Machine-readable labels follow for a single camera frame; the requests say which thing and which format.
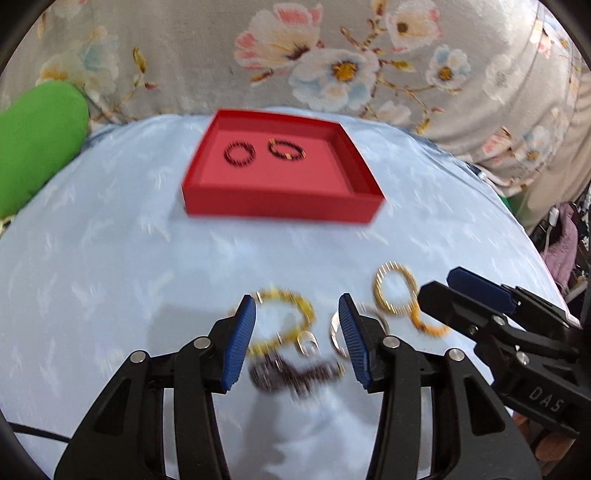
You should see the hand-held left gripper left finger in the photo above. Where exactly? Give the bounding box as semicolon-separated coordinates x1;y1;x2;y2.
54;295;257;480

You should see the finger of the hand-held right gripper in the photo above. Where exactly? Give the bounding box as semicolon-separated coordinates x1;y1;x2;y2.
447;267;580;337
418;281;587;435

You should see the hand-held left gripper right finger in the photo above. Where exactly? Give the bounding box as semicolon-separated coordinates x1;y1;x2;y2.
338;294;541;480

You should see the thin silver bangle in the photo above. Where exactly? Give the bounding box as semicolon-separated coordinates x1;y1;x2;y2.
327;302;391;360

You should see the amber bead bracelet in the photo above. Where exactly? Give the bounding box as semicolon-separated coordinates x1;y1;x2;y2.
409;300;451;337

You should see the long dark purple bead bracelet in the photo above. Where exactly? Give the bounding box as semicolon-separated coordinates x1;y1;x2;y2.
249;353;345;400

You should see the yellow bead bracelet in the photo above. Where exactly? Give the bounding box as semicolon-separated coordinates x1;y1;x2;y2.
240;287;317;358

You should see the twisted gold bangle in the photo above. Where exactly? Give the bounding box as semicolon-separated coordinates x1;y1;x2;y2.
373;261;421;319

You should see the red jewelry box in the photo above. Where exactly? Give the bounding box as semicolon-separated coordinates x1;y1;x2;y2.
181;109;386;226

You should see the purple garment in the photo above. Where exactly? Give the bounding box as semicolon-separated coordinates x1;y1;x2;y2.
540;203;583;296

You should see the light blue patterned sheet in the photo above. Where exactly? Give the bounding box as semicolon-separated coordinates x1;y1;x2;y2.
0;106;578;480

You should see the green cushion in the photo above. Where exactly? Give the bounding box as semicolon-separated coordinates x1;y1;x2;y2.
0;82;89;220

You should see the grey floral blanket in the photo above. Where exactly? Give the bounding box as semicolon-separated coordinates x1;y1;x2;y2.
0;0;591;232

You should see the white cable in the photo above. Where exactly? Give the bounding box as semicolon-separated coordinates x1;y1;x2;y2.
542;208;561;252

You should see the dark bracelet with gold bead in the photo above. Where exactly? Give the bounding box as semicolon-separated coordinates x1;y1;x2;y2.
268;138;306;162

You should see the black cable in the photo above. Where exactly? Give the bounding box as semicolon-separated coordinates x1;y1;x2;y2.
7;422;75;444

